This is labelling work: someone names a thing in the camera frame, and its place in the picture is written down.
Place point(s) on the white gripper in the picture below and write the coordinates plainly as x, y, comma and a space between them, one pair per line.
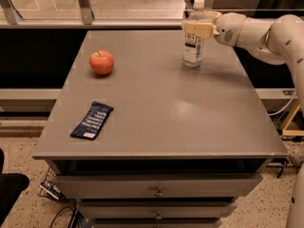
226, 28

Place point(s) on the clear plastic water bottle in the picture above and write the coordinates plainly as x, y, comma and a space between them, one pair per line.
193, 45

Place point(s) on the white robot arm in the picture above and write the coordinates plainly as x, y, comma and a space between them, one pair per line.
274, 42

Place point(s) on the dark blue rxbar wrapper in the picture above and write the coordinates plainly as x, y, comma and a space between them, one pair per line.
93, 122

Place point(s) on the red apple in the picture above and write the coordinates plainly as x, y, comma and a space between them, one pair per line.
101, 62

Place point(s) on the grey drawer cabinet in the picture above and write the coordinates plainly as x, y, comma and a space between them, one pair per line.
168, 119

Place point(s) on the grey metal railing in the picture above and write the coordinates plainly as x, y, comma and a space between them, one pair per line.
100, 13

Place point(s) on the top grey drawer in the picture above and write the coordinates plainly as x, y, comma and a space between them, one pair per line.
156, 186

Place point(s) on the grey drawer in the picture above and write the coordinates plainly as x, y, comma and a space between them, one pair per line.
156, 186
157, 210

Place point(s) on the middle grey drawer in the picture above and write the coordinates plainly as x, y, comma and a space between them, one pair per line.
157, 210

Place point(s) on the small device on floor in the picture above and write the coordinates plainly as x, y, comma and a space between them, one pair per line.
51, 189

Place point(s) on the black chair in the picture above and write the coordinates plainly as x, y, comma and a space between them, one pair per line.
11, 186

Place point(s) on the yellow metal frame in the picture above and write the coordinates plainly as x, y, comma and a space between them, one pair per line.
284, 127

